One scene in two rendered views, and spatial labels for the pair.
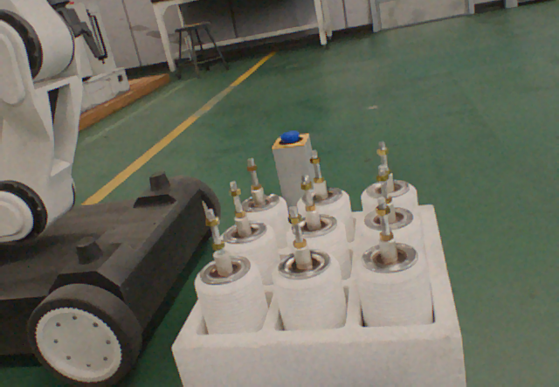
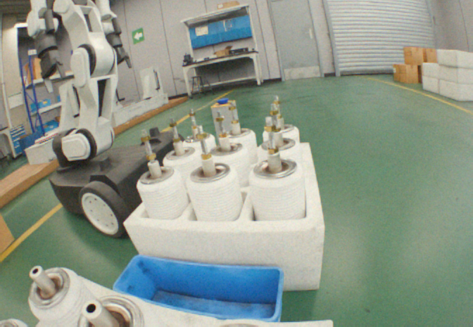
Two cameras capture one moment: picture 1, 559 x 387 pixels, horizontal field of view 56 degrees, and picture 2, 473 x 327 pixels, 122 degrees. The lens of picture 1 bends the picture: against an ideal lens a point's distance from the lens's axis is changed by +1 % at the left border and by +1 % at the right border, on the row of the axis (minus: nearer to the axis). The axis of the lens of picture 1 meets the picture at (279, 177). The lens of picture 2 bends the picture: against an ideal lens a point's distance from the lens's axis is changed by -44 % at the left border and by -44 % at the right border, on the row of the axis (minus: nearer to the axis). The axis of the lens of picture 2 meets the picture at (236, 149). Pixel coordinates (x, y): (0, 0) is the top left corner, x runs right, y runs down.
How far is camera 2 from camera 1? 33 cm
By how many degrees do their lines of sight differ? 1
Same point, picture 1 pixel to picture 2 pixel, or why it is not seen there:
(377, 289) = (263, 192)
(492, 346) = (337, 228)
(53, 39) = (103, 55)
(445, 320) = (314, 215)
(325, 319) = (223, 214)
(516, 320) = (350, 211)
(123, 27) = (170, 79)
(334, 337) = (227, 228)
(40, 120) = (91, 94)
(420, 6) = (301, 72)
